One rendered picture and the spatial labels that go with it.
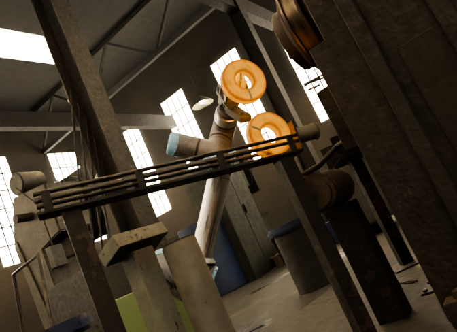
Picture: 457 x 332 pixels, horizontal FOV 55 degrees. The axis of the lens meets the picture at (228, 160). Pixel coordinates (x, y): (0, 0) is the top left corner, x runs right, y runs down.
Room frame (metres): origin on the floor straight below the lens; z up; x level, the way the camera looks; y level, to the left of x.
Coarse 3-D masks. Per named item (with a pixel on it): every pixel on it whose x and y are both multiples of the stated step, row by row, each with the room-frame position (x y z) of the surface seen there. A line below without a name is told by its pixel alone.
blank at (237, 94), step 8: (232, 64) 1.37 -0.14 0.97; (240, 64) 1.38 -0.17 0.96; (248, 64) 1.39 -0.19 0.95; (224, 72) 1.35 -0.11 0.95; (232, 72) 1.36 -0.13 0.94; (248, 72) 1.39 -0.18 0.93; (256, 72) 1.40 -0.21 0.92; (224, 80) 1.35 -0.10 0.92; (232, 80) 1.36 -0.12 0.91; (256, 80) 1.39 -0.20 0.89; (264, 80) 1.40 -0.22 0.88; (224, 88) 1.36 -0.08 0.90; (232, 88) 1.35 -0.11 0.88; (240, 88) 1.37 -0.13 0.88; (248, 88) 1.38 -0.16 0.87; (256, 88) 1.39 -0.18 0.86; (264, 88) 1.40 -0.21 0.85; (232, 96) 1.36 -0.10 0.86; (240, 96) 1.36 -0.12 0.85; (248, 96) 1.37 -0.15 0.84; (256, 96) 1.38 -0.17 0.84
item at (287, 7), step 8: (280, 0) 1.56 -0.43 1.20; (288, 0) 1.54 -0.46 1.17; (280, 8) 1.54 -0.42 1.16; (288, 8) 1.54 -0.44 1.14; (296, 8) 1.52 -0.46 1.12; (288, 16) 1.54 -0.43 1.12; (296, 16) 1.53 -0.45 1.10; (288, 24) 1.54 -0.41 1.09; (296, 24) 1.54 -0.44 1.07; (304, 24) 1.53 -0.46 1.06; (296, 32) 1.55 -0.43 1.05; (304, 32) 1.54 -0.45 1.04; (296, 40) 1.56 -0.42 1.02; (304, 40) 1.56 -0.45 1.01; (312, 40) 1.56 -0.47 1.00; (304, 48) 1.57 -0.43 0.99
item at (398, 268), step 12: (336, 156) 2.44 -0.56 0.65; (348, 156) 2.22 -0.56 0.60; (360, 156) 2.27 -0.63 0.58; (336, 168) 2.40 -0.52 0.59; (360, 168) 2.26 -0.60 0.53; (360, 180) 2.26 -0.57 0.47; (372, 180) 2.27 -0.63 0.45; (372, 192) 2.26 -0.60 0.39; (372, 204) 2.27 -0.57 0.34; (384, 204) 2.27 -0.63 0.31; (384, 216) 2.26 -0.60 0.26; (384, 228) 2.27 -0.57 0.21; (396, 228) 2.27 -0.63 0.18; (396, 240) 2.26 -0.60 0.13; (396, 252) 2.27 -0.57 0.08; (408, 252) 2.27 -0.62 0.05; (396, 264) 2.38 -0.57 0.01; (408, 264) 2.25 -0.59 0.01
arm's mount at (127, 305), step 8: (128, 296) 2.08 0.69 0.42; (120, 304) 2.12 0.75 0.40; (128, 304) 2.09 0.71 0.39; (136, 304) 2.06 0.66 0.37; (176, 304) 2.05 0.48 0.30; (120, 312) 2.14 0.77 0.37; (128, 312) 2.11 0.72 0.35; (136, 312) 2.07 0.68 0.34; (184, 312) 2.07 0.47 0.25; (128, 320) 2.12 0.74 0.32; (136, 320) 2.09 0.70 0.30; (184, 320) 2.05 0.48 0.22; (128, 328) 2.13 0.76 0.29; (136, 328) 2.10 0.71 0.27; (144, 328) 2.07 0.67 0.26; (192, 328) 2.08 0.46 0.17
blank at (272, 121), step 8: (264, 112) 1.39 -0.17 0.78; (256, 120) 1.37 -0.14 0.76; (264, 120) 1.38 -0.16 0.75; (272, 120) 1.40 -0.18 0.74; (280, 120) 1.41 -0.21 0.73; (248, 128) 1.36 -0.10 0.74; (256, 128) 1.36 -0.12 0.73; (272, 128) 1.41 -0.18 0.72; (280, 128) 1.40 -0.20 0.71; (288, 128) 1.42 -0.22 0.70; (248, 136) 1.36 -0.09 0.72; (256, 136) 1.36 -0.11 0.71; (280, 136) 1.40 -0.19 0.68; (264, 144) 1.36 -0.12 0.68; (272, 144) 1.38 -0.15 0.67; (256, 152) 1.38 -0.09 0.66; (264, 152) 1.36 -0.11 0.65; (272, 152) 1.37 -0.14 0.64; (280, 152) 1.38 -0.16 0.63
